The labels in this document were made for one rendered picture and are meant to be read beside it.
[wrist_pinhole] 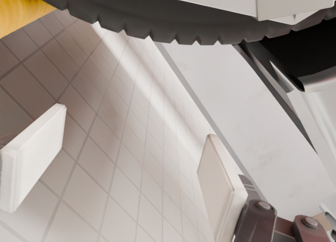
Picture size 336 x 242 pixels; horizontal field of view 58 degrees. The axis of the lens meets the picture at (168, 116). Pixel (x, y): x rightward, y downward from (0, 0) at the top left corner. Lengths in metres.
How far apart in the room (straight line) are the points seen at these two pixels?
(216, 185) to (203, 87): 4.08
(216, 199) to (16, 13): 0.27
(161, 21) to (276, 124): 4.48
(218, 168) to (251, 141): 4.64
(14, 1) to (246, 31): 0.23
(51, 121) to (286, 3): 0.18
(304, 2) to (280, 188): 5.32
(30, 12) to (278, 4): 0.26
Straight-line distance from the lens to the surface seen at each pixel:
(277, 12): 0.25
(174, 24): 0.32
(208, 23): 0.33
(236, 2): 0.24
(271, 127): 4.75
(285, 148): 5.04
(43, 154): 0.17
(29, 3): 0.38
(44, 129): 0.16
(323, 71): 0.43
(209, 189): 0.17
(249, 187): 0.16
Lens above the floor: 0.68
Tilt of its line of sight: 15 degrees down
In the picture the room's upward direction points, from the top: 60 degrees clockwise
